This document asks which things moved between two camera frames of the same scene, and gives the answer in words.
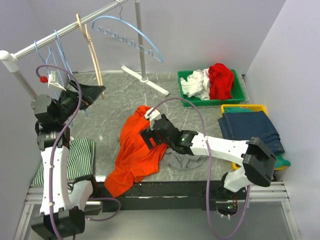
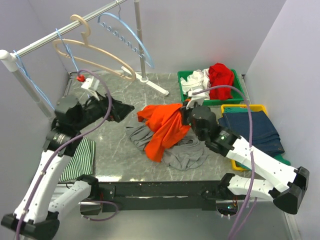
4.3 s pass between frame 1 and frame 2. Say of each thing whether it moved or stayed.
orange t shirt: moved
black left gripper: moved
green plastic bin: stayed
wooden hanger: moved
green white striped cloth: stayed
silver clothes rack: stayed
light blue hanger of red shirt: moved
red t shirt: stayed
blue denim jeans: stayed
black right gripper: moved
